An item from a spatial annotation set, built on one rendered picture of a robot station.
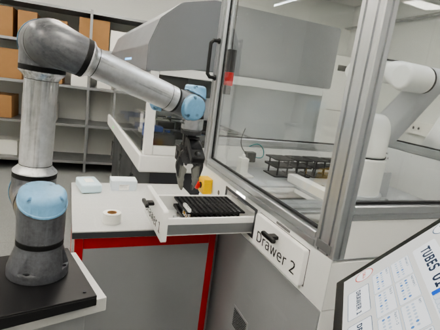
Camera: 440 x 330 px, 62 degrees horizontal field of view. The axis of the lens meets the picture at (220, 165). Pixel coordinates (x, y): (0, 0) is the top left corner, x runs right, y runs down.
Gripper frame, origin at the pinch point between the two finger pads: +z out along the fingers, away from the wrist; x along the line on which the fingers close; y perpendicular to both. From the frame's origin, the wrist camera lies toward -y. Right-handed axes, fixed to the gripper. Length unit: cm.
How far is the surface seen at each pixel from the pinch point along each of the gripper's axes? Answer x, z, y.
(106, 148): -14, 74, 422
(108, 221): 24.1, 19.9, 18.4
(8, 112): 104, 28, 388
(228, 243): -22.9, 26.8, 7.8
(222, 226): -11.2, 11.1, -9.9
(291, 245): -21.2, 6.0, -36.9
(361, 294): -10, -3, -75
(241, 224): -18.2, 10.6, -9.9
